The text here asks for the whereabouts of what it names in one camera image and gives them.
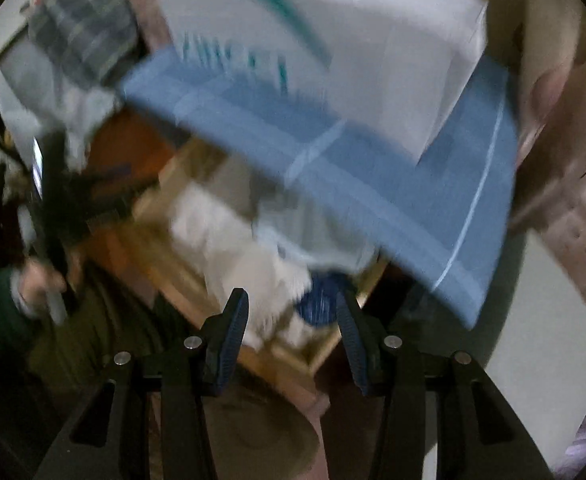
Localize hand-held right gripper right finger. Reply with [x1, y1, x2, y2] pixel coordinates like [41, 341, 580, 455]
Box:
[335, 285, 556, 480]

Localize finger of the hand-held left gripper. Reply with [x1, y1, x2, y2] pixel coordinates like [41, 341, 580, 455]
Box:
[78, 162, 144, 188]
[86, 190, 146, 223]

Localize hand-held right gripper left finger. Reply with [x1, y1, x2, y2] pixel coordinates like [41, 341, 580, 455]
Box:
[33, 287, 250, 480]

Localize wooden drawer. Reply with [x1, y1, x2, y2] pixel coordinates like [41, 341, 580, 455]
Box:
[86, 135, 389, 376]

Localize white underwear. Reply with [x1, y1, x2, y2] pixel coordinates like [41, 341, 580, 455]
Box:
[170, 185, 314, 351]

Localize white cardboard box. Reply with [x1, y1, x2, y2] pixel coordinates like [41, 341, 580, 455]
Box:
[153, 0, 488, 158]

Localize person's left hand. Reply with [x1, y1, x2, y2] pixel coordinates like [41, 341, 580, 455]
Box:
[16, 255, 81, 321]

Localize brown wooden cabinet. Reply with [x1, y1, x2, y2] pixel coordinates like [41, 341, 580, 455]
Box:
[86, 107, 199, 201]

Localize dark blue rolled cloth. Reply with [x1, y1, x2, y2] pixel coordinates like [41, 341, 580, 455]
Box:
[295, 272, 354, 328]

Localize crumpled white cloth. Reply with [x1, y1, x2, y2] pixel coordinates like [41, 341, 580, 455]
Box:
[0, 45, 119, 161]

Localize light grey folded cloth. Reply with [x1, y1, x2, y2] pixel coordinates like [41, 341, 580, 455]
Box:
[250, 195, 379, 276]

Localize grey plaid cloth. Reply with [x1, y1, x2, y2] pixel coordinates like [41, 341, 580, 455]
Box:
[28, 0, 141, 88]

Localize blue cloth with white grid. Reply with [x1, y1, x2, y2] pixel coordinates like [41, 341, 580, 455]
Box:
[120, 50, 518, 331]

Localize grey flat board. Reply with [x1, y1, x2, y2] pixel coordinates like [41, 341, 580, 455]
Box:
[473, 230, 586, 471]

